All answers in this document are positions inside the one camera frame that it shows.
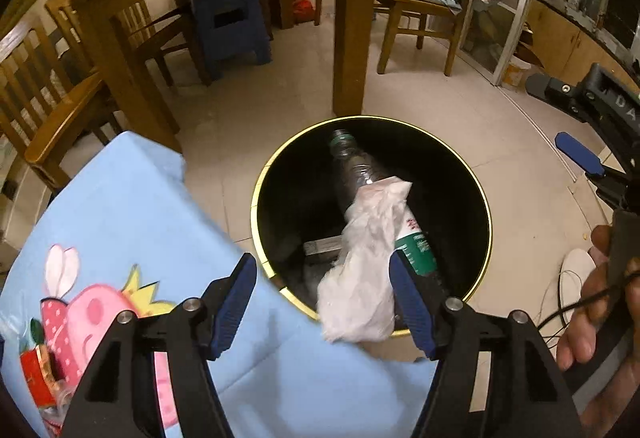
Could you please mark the wooden counter cabinet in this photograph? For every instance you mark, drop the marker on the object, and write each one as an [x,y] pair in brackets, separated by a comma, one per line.
[565,33]

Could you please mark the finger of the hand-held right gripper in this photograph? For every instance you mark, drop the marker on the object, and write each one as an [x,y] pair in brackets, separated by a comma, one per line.
[580,153]
[550,91]

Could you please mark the glass door with white frame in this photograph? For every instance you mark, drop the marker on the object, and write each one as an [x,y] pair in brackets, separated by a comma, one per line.
[520,8]

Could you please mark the black bin with gold rim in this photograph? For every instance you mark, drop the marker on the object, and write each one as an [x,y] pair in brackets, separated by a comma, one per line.
[300,198]

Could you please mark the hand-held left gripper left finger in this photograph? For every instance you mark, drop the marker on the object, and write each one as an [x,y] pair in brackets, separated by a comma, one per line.
[231,310]

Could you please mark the white tissue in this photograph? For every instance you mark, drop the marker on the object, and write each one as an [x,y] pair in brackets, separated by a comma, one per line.
[360,278]

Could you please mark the person's right hand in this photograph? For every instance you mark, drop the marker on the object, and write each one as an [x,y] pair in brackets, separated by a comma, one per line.
[582,318]

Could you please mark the white paint bucket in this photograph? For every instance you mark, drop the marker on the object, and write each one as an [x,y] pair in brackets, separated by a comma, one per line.
[515,73]

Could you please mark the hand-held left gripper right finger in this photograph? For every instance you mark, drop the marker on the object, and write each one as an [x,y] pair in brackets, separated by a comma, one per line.
[411,310]

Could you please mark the blue plastic stool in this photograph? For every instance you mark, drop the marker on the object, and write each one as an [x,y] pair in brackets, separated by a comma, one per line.
[225,38]

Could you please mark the blue cartoon printed cloth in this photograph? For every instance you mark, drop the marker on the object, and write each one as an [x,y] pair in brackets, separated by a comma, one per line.
[150,218]

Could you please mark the white round floor object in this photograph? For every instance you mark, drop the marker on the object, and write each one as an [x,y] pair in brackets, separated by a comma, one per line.
[575,278]

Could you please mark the clear plastic bottle green label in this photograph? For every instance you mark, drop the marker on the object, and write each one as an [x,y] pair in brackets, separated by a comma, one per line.
[357,168]

